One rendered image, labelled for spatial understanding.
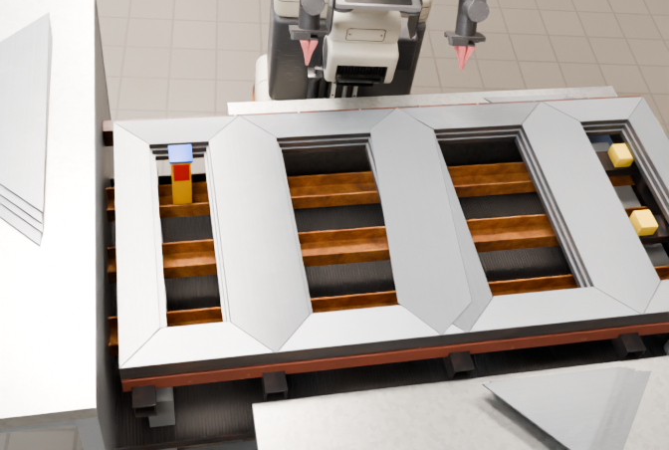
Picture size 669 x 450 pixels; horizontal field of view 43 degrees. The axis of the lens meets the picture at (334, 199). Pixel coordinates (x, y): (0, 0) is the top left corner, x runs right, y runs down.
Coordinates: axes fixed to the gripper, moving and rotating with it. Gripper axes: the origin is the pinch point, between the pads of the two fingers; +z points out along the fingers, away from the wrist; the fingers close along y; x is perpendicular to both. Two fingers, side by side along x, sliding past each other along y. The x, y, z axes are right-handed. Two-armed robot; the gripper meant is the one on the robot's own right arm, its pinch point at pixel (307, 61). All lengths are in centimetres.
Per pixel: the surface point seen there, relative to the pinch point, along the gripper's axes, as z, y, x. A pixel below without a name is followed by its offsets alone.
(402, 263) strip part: 38, 21, -45
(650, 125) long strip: 15, 102, -1
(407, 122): 15.9, 29.0, -2.1
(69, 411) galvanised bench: 43, -49, -95
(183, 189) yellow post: 32.3, -32.4, -13.9
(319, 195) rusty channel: 35.3, 4.4, -9.5
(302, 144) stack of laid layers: 21.4, -0.8, -6.9
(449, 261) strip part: 38, 33, -45
